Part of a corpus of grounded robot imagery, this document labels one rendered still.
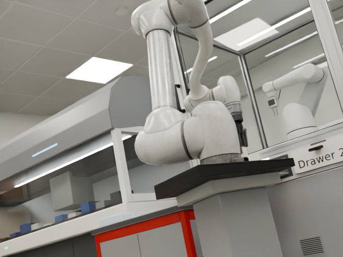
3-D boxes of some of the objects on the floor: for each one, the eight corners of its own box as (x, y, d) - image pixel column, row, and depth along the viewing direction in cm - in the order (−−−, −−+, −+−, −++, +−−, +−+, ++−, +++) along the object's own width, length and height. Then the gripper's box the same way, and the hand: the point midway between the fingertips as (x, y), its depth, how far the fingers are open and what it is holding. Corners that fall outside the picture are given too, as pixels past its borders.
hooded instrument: (153, 369, 248) (101, 65, 295) (-20, 371, 359) (-38, 150, 406) (265, 318, 340) (213, 92, 386) (100, 332, 450) (74, 155, 497)
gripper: (236, 119, 243) (246, 163, 237) (220, 116, 232) (230, 162, 226) (248, 114, 239) (259, 159, 232) (232, 111, 228) (243, 158, 221)
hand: (243, 154), depth 230 cm, fingers closed
